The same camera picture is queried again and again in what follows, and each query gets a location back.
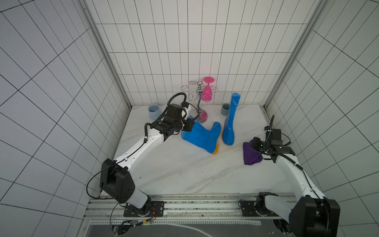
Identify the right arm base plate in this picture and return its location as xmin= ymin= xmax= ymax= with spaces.
xmin=238 ymin=199 xmax=279 ymax=218

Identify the chrome glass holder stand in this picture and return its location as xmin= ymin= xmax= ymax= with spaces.
xmin=181 ymin=77 xmax=218 ymax=123

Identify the grey-green mug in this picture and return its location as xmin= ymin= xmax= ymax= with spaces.
xmin=221 ymin=103 xmax=230 ymax=116

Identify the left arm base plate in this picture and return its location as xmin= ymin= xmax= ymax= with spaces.
xmin=123 ymin=201 xmax=165 ymax=218

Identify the light blue mug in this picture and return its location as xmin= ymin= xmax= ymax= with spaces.
xmin=148 ymin=104 xmax=162 ymax=120

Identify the aluminium mounting rail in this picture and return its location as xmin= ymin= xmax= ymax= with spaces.
xmin=84 ymin=194 xmax=323 ymax=221

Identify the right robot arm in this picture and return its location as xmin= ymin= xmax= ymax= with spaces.
xmin=250 ymin=126 xmax=341 ymax=237

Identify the pink wine glass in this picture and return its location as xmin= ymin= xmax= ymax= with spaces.
xmin=201 ymin=77 xmax=215 ymax=102

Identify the purple cloth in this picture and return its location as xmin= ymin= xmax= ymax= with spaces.
xmin=243 ymin=142 xmax=263 ymax=166

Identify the blue rubber boot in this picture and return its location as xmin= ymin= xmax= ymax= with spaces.
xmin=181 ymin=121 xmax=222 ymax=154
xmin=222 ymin=92 xmax=240 ymax=146

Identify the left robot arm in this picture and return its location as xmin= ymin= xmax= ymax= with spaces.
xmin=100 ymin=101 xmax=194 ymax=213

